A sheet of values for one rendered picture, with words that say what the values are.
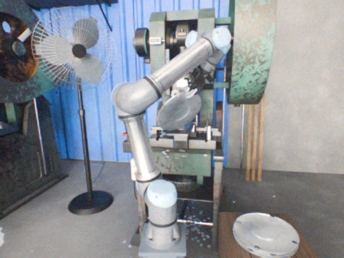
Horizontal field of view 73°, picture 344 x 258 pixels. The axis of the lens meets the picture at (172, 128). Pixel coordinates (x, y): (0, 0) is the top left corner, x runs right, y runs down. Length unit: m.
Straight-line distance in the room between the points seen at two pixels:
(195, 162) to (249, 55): 0.68
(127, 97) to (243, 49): 0.63
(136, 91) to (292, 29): 2.28
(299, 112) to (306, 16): 0.98
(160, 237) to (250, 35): 0.96
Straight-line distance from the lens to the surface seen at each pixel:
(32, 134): 2.59
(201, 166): 1.45
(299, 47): 2.87
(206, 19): 1.49
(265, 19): 1.22
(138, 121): 0.94
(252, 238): 1.23
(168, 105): 1.25
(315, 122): 2.99
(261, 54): 1.22
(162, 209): 0.93
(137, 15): 2.91
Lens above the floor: 1.11
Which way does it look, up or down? 13 degrees down
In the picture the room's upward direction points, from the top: 1 degrees counter-clockwise
